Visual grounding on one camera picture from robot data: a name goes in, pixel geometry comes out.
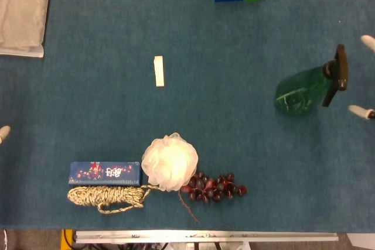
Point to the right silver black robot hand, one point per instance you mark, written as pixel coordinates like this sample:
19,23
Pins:
361,112

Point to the green spray bottle black trigger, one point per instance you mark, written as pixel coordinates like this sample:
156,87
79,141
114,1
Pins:
299,92

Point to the white box corner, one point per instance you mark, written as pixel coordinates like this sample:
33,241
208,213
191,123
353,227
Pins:
361,241

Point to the dark red grape bunch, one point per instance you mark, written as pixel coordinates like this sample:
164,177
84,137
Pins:
215,188

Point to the blue felt table cover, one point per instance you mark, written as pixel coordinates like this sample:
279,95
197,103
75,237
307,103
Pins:
187,109

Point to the white mesh bath sponge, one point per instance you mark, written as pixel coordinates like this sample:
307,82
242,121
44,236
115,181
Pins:
170,162

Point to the small white rectangular block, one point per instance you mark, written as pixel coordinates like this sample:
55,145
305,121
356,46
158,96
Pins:
159,71

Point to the blue printed rectangular box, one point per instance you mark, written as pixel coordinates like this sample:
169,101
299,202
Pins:
105,173

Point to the clear bag with grey cloth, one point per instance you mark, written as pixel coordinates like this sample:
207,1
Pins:
20,10

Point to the aluminium frame rail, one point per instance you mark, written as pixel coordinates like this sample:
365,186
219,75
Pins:
205,236

